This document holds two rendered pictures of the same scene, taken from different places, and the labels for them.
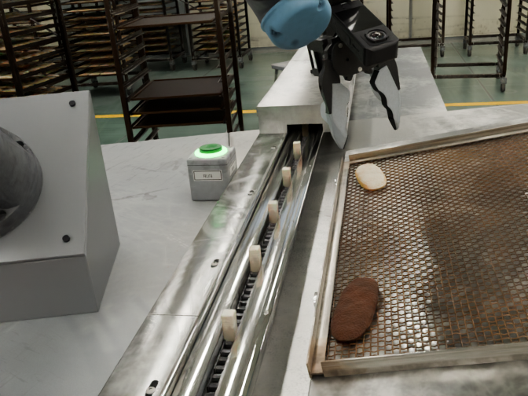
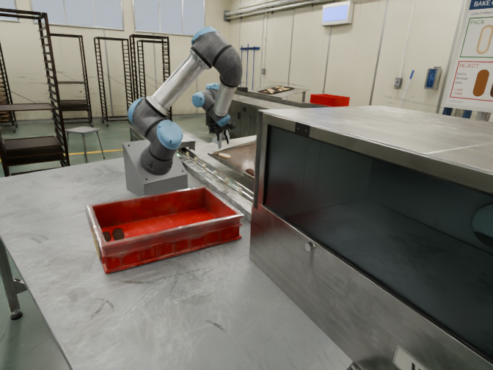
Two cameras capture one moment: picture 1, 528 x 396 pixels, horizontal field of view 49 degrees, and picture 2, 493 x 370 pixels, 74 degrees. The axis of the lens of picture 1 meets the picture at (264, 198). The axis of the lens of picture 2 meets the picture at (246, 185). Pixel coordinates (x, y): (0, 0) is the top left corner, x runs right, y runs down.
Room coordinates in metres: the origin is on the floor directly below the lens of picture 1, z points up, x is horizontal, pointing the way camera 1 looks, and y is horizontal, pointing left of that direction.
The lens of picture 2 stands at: (-0.71, 1.04, 1.42)
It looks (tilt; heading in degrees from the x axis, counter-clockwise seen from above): 20 degrees down; 317
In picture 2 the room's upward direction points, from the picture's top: 3 degrees clockwise
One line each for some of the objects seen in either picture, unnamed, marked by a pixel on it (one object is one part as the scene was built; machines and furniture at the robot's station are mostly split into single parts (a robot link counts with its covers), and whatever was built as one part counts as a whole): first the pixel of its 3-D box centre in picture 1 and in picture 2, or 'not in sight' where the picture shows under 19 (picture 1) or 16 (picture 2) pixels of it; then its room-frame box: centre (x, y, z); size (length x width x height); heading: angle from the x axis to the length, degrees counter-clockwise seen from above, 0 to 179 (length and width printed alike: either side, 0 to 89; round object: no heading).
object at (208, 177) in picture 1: (215, 181); not in sight; (0.95, 0.08, 0.84); 0.08 x 0.08 x 0.11; 78
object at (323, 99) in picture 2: not in sight; (329, 100); (2.31, -3.46, 0.94); 0.51 x 0.36 x 0.13; 172
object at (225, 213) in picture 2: not in sight; (165, 221); (0.26, 0.53, 0.88); 0.49 x 0.34 x 0.10; 79
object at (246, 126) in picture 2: not in sight; (270, 117); (3.37, -3.27, 0.51); 3.00 x 1.26 x 1.03; 168
